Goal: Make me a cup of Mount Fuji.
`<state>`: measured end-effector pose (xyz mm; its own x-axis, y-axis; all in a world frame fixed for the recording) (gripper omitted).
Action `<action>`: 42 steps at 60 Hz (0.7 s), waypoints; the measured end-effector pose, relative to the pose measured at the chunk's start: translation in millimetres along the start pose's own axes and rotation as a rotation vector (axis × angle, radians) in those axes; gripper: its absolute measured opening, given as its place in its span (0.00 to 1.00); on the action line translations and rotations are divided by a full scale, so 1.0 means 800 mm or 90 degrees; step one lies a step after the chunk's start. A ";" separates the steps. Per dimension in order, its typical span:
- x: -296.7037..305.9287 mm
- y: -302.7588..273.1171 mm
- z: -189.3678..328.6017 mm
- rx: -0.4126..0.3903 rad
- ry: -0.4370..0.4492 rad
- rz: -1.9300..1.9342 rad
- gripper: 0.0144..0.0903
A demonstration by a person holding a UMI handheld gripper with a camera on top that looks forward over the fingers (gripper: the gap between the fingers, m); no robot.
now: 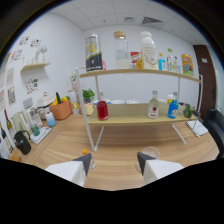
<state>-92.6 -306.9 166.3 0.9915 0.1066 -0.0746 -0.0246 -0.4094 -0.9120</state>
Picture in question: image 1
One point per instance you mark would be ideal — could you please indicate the clear glass cup with ice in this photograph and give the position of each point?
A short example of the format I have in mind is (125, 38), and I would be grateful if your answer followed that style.
(151, 152)

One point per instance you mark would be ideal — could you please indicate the red liquid bottle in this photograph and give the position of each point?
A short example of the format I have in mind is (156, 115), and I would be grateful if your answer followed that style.
(102, 110)

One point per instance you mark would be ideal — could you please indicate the white kitchen appliance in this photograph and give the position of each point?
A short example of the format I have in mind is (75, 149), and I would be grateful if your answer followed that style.
(46, 100)

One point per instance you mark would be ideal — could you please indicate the blue liquid bottle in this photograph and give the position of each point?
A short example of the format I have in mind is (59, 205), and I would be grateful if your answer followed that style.
(173, 108)

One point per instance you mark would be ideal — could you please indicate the amber bottle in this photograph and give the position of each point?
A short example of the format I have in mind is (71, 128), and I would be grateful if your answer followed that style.
(139, 62)

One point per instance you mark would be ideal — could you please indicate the clear bottle orange cap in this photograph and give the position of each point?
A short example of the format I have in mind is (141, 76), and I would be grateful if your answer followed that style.
(85, 151)

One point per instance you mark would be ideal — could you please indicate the orange basket with fruit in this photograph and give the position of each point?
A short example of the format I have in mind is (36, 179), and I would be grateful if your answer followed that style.
(61, 110)

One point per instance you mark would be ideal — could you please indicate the red wall poster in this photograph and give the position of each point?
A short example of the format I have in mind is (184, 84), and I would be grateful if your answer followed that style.
(133, 57)

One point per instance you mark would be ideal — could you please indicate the black kettle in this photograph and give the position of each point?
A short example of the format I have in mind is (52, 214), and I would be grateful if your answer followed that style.
(22, 143)

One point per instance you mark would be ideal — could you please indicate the white vase with flowers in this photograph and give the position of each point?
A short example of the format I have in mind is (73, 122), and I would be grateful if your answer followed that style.
(40, 55)

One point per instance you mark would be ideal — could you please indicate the small pink bottle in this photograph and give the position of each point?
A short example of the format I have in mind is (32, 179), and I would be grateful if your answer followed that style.
(104, 66)

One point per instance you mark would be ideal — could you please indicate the white kitchen scale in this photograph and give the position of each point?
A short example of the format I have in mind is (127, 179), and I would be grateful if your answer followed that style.
(41, 135)

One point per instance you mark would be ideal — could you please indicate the two-tier wooden shelf rack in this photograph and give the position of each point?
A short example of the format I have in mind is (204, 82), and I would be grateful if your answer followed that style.
(130, 115)

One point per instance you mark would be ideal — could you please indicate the small white blue bottle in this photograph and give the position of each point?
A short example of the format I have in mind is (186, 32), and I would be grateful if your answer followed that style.
(50, 120)

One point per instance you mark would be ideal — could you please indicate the large silver black can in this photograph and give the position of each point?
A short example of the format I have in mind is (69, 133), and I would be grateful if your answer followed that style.
(93, 53)

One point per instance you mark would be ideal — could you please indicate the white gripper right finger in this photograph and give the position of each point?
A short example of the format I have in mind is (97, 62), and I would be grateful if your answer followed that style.
(156, 168)

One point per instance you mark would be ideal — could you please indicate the green cup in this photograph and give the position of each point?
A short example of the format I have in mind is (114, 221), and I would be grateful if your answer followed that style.
(35, 130)

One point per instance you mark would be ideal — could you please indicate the clear bottle green cap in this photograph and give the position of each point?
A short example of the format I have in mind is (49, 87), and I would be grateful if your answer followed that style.
(171, 61)

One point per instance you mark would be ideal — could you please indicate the clear bottle red label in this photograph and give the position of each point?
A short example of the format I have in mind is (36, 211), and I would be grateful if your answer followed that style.
(153, 108)

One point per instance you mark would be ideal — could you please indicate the wooden wall shelf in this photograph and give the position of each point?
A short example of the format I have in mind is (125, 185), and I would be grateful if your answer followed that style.
(35, 66)

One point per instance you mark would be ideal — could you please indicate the yellow colourful can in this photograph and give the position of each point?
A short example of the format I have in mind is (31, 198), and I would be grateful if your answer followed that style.
(187, 65)

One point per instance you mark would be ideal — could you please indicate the potted green plant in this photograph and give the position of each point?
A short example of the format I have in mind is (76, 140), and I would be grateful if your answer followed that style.
(88, 96)

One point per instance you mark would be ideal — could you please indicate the green glass bottle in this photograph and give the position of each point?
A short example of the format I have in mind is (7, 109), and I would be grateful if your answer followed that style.
(187, 111)

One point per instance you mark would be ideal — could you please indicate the brown door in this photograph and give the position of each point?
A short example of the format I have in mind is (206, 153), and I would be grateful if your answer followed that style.
(205, 80)

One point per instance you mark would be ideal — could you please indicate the dark cylindrical tool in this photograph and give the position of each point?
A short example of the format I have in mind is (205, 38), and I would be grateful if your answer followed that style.
(196, 113)

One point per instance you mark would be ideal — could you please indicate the black chair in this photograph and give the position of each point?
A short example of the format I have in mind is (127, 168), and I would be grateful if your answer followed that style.
(216, 128)

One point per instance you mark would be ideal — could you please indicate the white bowl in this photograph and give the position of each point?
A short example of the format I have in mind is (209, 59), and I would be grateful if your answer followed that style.
(118, 101)
(132, 101)

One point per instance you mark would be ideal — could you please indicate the ceiling air vent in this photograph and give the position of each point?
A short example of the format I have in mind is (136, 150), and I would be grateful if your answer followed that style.
(151, 20)

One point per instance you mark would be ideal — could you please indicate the small blue bottle yellow cap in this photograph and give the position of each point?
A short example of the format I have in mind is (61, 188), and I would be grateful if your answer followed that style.
(161, 62)

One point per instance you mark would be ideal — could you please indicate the small white vase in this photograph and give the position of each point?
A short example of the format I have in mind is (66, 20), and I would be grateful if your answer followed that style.
(73, 78)

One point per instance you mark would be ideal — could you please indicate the blue rimmed bowl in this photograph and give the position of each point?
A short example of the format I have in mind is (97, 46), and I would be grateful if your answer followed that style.
(109, 101)

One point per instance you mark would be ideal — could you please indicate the dark wine bottle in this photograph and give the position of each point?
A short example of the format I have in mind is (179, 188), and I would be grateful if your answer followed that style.
(9, 125)

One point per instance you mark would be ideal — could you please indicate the cream pitcher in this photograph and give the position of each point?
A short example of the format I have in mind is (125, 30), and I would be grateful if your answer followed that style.
(18, 121)

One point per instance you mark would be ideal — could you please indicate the white notebook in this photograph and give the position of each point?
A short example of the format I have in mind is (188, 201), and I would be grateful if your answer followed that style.
(197, 127)

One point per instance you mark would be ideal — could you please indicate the white milk bottle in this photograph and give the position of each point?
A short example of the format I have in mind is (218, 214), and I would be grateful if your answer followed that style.
(148, 51)

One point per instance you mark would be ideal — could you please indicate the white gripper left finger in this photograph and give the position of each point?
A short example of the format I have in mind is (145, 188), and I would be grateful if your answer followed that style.
(71, 170)

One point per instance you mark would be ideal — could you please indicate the clear bottle blue cap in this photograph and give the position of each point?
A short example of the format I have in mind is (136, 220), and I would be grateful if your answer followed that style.
(179, 68)

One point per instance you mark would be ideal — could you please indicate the square ceiling diffuser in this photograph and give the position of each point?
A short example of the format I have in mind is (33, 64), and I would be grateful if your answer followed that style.
(129, 19)

